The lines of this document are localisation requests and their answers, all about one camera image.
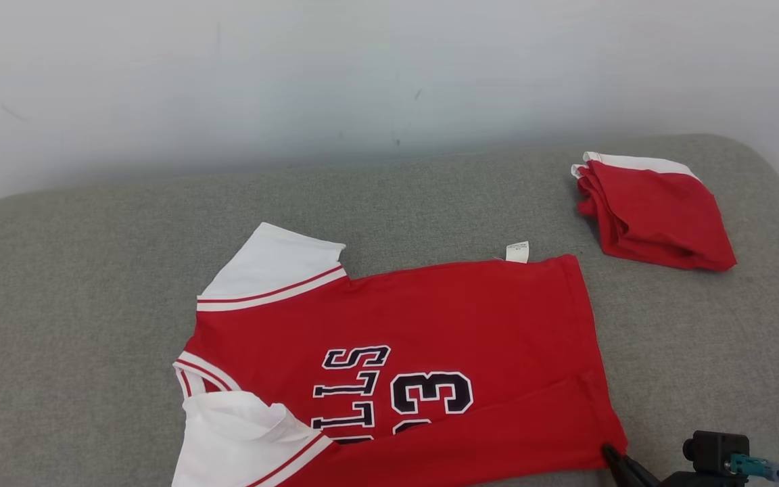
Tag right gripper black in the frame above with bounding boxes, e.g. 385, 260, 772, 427
602, 443, 749, 487

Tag red basketball jersey white sleeves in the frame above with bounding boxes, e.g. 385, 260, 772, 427
171, 222, 630, 487

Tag teal cable connector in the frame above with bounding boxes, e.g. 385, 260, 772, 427
730, 453, 779, 482

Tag red shorts with white stripe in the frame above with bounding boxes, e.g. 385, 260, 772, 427
571, 152, 738, 273

